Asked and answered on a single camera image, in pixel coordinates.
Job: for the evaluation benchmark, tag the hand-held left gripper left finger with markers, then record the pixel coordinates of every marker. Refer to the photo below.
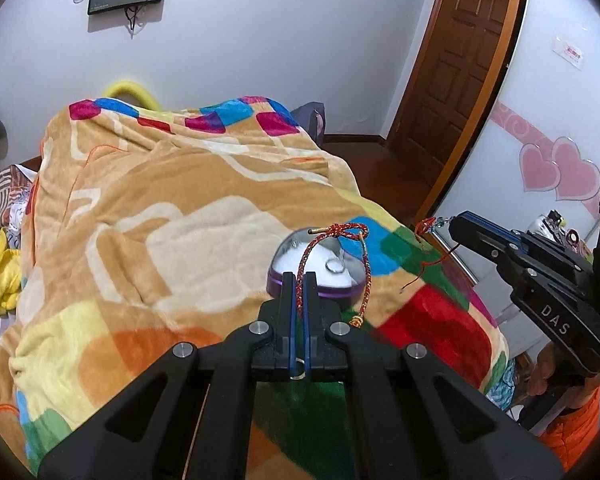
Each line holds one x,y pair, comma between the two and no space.
290,305

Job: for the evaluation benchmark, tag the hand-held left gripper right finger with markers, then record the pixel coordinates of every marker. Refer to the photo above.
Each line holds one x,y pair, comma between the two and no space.
308,305

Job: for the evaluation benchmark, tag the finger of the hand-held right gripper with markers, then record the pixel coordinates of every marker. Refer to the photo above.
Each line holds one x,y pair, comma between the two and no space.
485,226
475,245

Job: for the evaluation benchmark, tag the purple heart-shaped jewelry box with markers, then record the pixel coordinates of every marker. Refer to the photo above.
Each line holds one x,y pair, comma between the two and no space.
300,265

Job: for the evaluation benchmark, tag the person's right hand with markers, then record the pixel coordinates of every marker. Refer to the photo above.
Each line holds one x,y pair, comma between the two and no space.
542,367

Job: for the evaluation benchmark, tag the small clutter on shelf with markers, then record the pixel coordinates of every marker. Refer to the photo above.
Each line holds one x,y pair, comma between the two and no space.
560,230

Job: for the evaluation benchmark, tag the wardrobe door with pink hearts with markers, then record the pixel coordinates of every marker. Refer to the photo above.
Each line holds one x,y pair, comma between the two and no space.
555,125

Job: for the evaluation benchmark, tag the colourful checked fleece blanket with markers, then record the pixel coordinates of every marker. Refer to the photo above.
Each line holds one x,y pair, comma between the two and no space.
155,240

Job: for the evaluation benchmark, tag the brown wooden door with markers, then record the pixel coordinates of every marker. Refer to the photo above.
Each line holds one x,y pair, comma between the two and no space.
460,60

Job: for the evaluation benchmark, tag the grey purple pillow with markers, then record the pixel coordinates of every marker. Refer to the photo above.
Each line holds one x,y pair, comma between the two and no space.
310,117

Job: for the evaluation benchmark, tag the white sticker with red print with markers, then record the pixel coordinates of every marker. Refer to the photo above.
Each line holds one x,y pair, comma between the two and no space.
569,51

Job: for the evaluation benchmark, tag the brown patterned cloth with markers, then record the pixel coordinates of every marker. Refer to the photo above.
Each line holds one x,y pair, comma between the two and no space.
7,195

